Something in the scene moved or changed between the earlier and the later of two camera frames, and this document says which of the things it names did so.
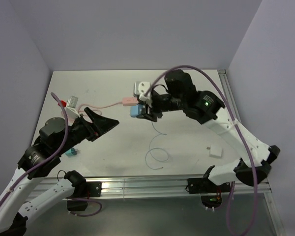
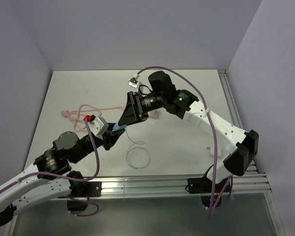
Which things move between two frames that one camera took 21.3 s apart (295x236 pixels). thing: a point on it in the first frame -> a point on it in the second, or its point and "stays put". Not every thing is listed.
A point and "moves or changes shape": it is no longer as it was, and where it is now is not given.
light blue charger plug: x=135 y=110 moves or changes shape
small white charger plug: x=215 y=150 stays put
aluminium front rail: x=125 y=186 stays put
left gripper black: x=101 y=124 -> x=110 y=139
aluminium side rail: x=223 y=75 stays put
